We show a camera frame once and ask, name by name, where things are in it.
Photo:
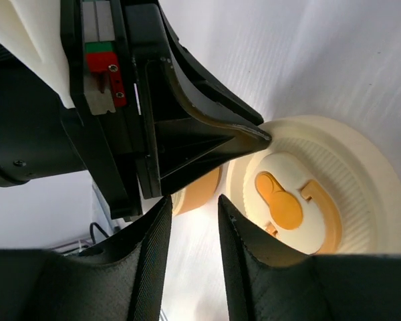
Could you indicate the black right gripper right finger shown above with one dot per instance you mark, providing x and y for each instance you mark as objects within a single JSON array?
[{"x": 268, "y": 280}]

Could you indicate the yellow lunch box bowl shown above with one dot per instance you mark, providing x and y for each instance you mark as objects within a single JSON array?
[{"x": 196, "y": 194}]

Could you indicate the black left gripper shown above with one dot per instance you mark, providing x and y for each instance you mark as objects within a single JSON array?
[{"x": 141, "y": 134}]

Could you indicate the cream lid yellow handle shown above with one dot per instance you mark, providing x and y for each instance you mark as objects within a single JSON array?
[{"x": 319, "y": 187}]

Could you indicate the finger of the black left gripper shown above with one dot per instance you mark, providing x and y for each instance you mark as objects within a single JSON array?
[{"x": 199, "y": 76}]

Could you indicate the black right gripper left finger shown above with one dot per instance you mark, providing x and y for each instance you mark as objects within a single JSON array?
[{"x": 120, "y": 278}]

